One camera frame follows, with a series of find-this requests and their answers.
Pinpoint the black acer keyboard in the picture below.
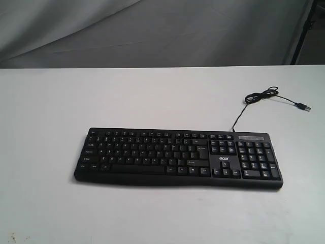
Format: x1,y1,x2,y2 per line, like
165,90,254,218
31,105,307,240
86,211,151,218
74,128,283,190

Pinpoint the grey backdrop cloth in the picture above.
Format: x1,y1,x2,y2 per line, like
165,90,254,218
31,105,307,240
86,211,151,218
1,1,312,68

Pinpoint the black stand pole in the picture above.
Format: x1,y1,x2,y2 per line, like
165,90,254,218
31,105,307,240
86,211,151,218
290,1,324,65

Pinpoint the black usb cable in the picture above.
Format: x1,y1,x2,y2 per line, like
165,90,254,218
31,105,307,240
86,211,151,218
231,86,312,133

